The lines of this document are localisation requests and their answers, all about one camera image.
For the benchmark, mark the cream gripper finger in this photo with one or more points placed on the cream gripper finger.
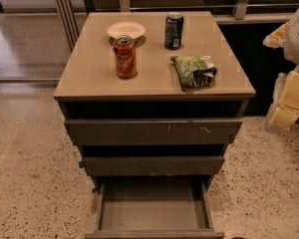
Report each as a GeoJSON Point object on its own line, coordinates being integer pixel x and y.
{"type": "Point", "coordinates": [276, 38]}
{"type": "Point", "coordinates": [284, 111]}

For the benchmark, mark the green jalapeno chip bag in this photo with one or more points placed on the green jalapeno chip bag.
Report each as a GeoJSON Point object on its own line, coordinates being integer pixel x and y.
{"type": "Point", "coordinates": [194, 71]}

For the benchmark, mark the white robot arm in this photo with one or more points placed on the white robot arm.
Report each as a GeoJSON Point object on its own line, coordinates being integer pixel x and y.
{"type": "Point", "coordinates": [291, 41]}

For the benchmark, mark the middle grey drawer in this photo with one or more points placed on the middle grey drawer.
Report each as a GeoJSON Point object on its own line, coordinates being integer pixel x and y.
{"type": "Point", "coordinates": [152, 166]}

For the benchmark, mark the grey drawer cabinet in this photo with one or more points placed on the grey drawer cabinet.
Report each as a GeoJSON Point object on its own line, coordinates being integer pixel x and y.
{"type": "Point", "coordinates": [90, 89]}

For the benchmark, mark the top grey drawer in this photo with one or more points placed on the top grey drawer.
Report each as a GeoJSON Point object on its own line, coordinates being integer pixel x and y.
{"type": "Point", "coordinates": [152, 131]}

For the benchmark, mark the bottom grey open drawer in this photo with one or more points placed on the bottom grey open drawer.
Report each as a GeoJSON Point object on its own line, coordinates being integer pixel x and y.
{"type": "Point", "coordinates": [153, 208]}

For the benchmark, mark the blue soda can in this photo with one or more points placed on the blue soda can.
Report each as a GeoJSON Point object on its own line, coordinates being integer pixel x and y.
{"type": "Point", "coordinates": [173, 30]}

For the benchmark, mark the orange soda can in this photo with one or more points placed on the orange soda can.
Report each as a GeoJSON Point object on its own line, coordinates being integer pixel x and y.
{"type": "Point", "coordinates": [125, 54]}

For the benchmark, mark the white paper plate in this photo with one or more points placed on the white paper plate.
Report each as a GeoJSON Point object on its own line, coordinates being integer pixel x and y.
{"type": "Point", "coordinates": [132, 29]}

